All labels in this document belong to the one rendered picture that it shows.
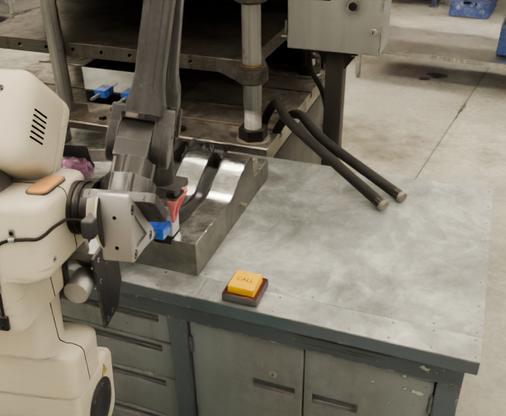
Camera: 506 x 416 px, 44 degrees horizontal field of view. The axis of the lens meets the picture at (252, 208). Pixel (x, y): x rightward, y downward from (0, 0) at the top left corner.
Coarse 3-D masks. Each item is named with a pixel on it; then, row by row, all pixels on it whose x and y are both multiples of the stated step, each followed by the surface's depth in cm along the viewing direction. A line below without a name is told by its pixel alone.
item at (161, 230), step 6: (168, 210) 141; (168, 216) 139; (150, 222) 139; (156, 222) 139; (168, 222) 139; (174, 222) 141; (156, 228) 137; (162, 228) 137; (168, 228) 139; (174, 228) 141; (156, 234) 137; (162, 234) 137; (168, 234) 141; (150, 240) 135
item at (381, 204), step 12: (300, 132) 185; (312, 144) 182; (324, 156) 178; (336, 168) 176; (348, 168) 174; (348, 180) 173; (360, 180) 171; (360, 192) 171; (372, 192) 168; (384, 204) 165
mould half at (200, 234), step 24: (192, 168) 164; (240, 168) 161; (264, 168) 179; (192, 192) 159; (216, 192) 158; (240, 192) 162; (192, 216) 149; (216, 216) 149; (192, 240) 140; (216, 240) 151; (144, 264) 148; (168, 264) 145; (192, 264) 142
